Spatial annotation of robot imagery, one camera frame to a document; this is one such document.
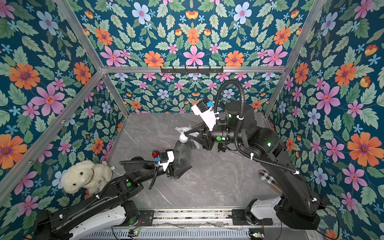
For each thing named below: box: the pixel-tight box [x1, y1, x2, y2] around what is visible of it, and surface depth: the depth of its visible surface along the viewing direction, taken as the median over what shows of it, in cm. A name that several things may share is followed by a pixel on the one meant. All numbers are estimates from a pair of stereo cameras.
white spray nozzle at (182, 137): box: [175, 124, 192, 143], surface depth 51 cm
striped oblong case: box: [258, 170, 284, 194], surface depth 86 cm
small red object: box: [151, 149, 161, 159], surface depth 88 cm
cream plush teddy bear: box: [61, 160, 113, 195], surface depth 75 cm
